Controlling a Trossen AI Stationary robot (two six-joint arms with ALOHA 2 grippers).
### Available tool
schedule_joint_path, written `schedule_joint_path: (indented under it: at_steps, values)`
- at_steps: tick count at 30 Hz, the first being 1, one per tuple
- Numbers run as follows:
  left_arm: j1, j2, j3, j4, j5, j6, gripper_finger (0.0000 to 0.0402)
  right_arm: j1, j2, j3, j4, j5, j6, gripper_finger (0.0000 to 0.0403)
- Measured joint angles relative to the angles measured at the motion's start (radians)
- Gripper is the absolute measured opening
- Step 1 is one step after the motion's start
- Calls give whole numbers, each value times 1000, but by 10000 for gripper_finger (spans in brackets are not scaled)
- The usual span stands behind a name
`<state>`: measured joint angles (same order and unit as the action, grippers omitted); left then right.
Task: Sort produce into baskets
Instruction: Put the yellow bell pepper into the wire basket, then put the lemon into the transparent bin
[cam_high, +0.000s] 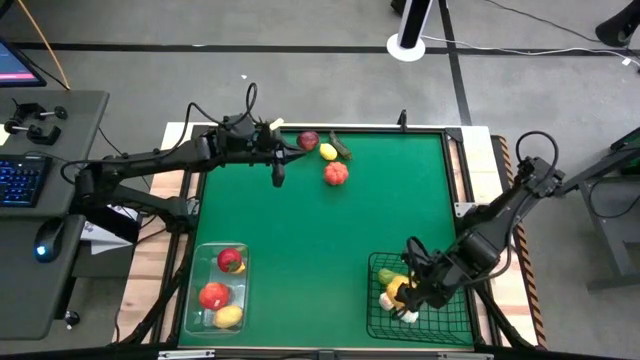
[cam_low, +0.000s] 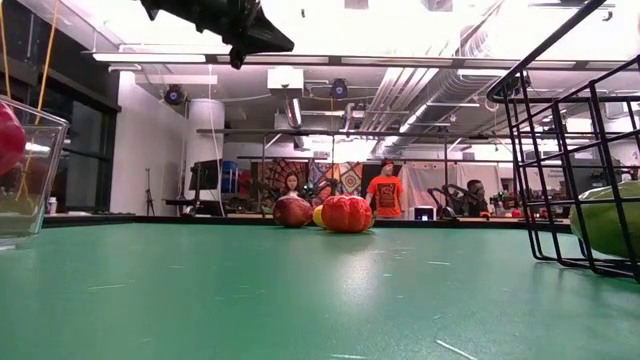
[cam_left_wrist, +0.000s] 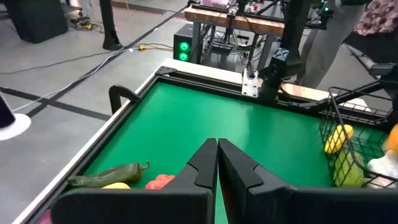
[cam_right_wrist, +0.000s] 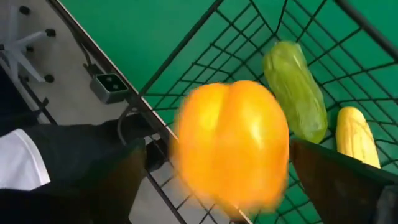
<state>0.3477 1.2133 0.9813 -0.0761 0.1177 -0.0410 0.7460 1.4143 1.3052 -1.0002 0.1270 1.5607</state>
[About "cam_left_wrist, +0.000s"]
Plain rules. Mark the black computer tower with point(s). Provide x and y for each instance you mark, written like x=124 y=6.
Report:
x=183 y=51

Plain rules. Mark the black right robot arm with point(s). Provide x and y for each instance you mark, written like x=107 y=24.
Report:
x=292 y=31

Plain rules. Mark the black stand foot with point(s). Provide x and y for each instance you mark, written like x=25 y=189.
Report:
x=109 y=28

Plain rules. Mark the yellow corn cob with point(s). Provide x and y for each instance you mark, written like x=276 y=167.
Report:
x=337 y=140

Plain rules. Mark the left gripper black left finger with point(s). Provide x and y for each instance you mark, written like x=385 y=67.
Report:
x=140 y=208

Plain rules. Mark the dark green jalapeno pepper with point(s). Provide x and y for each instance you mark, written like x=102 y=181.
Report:
x=109 y=177

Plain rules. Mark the wooden workbench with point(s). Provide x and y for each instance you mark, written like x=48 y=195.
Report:
x=236 y=22

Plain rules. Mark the large black box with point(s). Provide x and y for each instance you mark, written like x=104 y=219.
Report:
x=37 y=21

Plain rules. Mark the dark red onion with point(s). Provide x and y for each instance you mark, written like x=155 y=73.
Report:
x=46 y=218

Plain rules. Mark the person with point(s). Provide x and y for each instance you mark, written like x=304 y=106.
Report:
x=329 y=40

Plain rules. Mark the ribbed orange-red tomato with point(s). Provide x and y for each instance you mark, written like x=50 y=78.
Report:
x=158 y=183

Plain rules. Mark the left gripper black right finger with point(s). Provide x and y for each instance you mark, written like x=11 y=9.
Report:
x=295 y=208

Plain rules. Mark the black frame clamp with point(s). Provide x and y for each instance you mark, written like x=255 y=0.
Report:
x=115 y=93

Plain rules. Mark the green table mat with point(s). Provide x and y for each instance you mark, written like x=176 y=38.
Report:
x=217 y=118

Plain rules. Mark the white garlic bulb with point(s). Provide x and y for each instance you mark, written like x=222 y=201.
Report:
x=385 y=166

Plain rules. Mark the white metal mounting bracket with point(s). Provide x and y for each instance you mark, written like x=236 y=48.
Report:
x=250 y=85

